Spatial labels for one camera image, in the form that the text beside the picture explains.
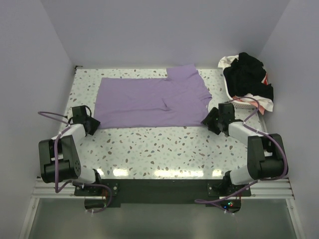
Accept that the white laundry basket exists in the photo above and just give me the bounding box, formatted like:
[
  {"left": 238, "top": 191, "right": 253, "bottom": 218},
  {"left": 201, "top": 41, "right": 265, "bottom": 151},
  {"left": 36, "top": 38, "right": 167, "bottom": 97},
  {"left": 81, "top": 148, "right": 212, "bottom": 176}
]
[{"left": 223, "top": 69, "right": 257, "bottom": 109}]

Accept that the purple t shirt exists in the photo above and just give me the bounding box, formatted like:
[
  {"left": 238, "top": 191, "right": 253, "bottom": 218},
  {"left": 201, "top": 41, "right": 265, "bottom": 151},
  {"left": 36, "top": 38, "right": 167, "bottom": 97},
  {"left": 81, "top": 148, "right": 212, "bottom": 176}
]
[{"left": 94, "top": 65, "right": 212, "bottom": 129}]

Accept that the aluminium frame rail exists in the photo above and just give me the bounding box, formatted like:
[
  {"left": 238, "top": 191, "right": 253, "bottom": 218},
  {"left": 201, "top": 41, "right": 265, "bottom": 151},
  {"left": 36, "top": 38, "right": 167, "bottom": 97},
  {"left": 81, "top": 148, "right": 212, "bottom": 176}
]
[{"left": 31, "top": 179, "right": 295, "bottom": 199}]

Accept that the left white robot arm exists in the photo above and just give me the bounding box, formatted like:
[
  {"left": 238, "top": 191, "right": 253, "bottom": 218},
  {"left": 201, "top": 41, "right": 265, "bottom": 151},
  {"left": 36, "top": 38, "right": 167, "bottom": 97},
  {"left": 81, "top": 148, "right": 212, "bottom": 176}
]
[{"left": 38, "top": 105, "right": 103, "bottom": 195}]

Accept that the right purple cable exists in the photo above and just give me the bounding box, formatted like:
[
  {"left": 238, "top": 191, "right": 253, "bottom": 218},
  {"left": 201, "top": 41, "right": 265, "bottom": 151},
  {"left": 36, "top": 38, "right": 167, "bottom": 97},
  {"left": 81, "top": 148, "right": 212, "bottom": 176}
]
[{"left": 194, "top": 96, "right": 290, "bottom": 207}]

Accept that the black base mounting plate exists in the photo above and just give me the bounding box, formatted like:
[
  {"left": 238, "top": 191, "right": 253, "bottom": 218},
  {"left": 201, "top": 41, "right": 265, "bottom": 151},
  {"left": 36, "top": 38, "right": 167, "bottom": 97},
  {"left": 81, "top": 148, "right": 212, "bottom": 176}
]
[{"left": 74, "top": 179, "right": 251, "bottom": 210}]

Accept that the white pink t shirt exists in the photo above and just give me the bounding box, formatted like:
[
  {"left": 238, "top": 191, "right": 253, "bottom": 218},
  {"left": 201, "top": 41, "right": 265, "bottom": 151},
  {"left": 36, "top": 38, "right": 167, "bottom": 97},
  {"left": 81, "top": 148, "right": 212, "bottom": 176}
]
[{"left": 218, "top": 55, "right": 274, "bottom": 115}]

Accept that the purple cable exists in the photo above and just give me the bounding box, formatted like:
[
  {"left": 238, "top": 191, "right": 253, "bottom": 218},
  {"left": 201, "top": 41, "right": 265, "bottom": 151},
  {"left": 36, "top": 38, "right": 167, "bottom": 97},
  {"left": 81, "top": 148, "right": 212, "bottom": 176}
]
[
  {"left": 37, "top": 111, "right": 113, "bottom": 215},
  {"left": 194, "top": 96, "right": 290, "bottom": 207}
]

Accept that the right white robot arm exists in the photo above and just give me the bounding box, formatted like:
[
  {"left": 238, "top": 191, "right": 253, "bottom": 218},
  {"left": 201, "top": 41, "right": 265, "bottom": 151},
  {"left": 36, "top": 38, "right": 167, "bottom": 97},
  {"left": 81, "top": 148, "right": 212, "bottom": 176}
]
[{"left": 201, "top": 103, "right": 289, "bottom": 196}]

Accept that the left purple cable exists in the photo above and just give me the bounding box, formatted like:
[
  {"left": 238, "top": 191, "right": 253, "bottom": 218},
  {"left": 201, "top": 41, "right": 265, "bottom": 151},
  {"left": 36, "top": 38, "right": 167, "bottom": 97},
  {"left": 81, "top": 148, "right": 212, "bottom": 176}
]
[{"left": 37, "top": 111, "right": 113, "bottom": 215}]

